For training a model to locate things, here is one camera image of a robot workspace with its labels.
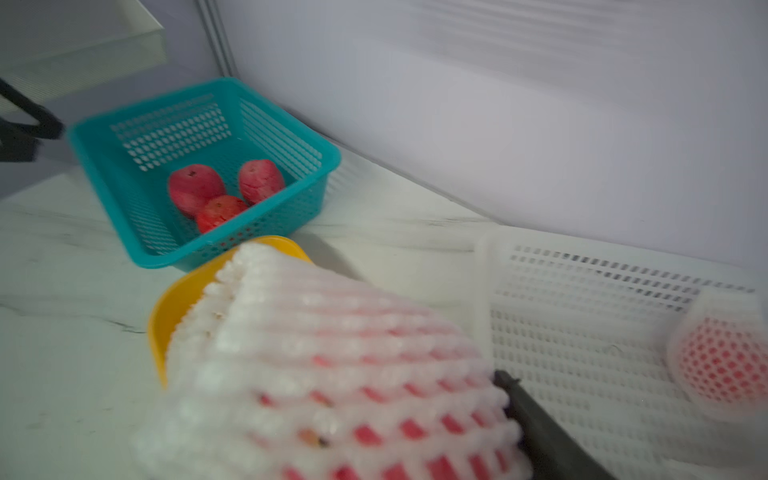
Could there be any yellow plastic tub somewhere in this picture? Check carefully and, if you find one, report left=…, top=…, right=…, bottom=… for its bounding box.
left=147, top=236, right=316, bottom=390

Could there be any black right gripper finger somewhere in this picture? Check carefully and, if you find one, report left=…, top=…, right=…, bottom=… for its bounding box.
left=493, top=370, right=615, bottom=480

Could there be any white plastic perforated basket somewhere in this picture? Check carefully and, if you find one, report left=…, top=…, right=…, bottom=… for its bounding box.
left=475, top=227, right=767, bottom=479

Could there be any teal plastic perforated basket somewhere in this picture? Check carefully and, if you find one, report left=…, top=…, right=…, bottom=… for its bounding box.
left=67, top=78, right=341, bottom=271

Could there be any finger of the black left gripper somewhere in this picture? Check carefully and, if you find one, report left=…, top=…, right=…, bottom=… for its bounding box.
left=1, top=80, right=65, bottom=162

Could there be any netted red apple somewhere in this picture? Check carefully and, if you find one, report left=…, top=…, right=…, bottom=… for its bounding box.
left=168, top=164, right=226, bottom=218
left=195, top=195, right=249, bottom=234

